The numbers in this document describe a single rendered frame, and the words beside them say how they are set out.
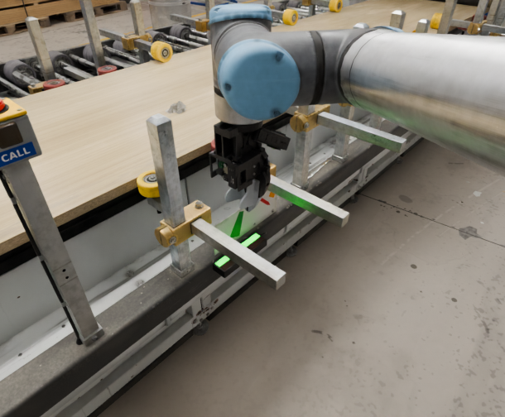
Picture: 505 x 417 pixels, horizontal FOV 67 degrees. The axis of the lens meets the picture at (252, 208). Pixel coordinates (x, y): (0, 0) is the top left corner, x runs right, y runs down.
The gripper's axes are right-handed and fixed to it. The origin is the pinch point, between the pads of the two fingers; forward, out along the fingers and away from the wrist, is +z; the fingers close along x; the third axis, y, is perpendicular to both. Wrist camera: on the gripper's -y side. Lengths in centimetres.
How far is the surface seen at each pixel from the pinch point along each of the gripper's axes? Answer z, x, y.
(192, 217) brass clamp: 9.5, -15.2, 3.4
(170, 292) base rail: 26.0, -13.9, 14.0
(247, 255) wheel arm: 10.5, 2.3, 3.6
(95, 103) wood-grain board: 6, -84, -14
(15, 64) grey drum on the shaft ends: 11, -166, -20
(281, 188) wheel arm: 9.9, -6.7, -20.3
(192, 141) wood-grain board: 5.9, -37.4, -17.3
